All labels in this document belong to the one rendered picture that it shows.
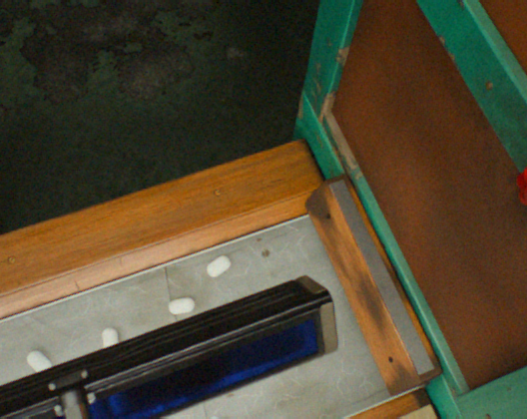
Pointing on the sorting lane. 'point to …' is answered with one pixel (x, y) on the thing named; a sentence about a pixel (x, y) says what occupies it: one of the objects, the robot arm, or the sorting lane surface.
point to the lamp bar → (187, 358)
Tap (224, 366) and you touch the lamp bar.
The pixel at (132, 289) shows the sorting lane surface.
